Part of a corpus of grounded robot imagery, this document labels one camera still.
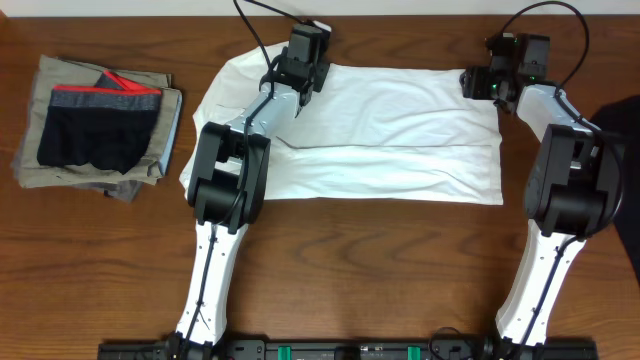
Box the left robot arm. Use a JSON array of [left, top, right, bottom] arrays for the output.
[[165, 19, 331, 359]]

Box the folded grey garment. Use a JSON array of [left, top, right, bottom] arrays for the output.
[[75, 180, 144, 203]]

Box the navy boxer shorts red waistband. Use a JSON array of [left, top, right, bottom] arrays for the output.
[[37, 71, 162, 174]]

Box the folded khaki garment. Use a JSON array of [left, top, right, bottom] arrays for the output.
[[14, 55, 182, 188]]

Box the white t-shirt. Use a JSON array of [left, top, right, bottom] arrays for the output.
[[178, 40, 504, 206]]

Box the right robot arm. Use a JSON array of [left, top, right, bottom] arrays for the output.
[[460, 28, 624, 359]]

